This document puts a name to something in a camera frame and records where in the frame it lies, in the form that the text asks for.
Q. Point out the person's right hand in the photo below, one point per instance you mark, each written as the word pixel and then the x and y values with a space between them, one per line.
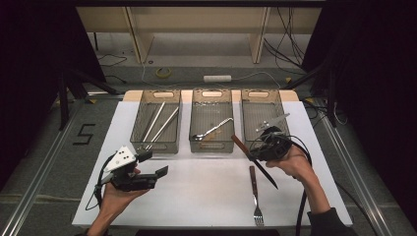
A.
pixel 295 164

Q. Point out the white chopstick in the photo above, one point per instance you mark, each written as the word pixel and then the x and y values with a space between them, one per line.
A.
pixel 149 122
pixel 154 122

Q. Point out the beige wooden shelf unit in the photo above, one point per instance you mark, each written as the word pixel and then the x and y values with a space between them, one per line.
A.
pixel 196 19

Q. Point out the metal chopstick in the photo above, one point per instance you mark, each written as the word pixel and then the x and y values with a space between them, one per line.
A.
pixel 167 121
pixel 156 136

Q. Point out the person's left hand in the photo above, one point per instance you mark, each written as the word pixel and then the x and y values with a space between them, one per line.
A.
pixel 113 201

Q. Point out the metal floor rail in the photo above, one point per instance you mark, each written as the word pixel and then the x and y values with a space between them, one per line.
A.
pixel 42 167
pixel 354 170

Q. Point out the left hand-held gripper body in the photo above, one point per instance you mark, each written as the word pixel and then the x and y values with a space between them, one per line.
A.
pixel 121 160

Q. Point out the yellow tape roll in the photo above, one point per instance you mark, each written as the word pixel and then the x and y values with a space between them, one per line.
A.
pixel 157 72

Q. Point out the smoky clear plastic bin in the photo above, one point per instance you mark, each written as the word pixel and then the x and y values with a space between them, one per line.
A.
pixel 252 111
pixel 203 111
pixel 172 139

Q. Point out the metal spoon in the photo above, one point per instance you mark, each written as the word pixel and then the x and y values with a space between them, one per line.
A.
pixel 213 129

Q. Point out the white table sheet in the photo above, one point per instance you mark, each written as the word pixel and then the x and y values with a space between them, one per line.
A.
pixel 203 196

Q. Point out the black tripod stand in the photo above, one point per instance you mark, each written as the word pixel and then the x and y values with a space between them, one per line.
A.
pixel 64 98
pixel 331 98

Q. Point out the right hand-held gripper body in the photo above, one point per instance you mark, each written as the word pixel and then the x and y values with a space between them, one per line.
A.
pixel 275 146

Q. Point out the white power strip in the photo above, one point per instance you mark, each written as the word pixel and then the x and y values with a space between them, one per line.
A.
pixel 217 78

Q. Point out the black curtain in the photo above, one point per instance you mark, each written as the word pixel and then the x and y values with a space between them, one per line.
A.
pixel 32 65
pixel 377 82

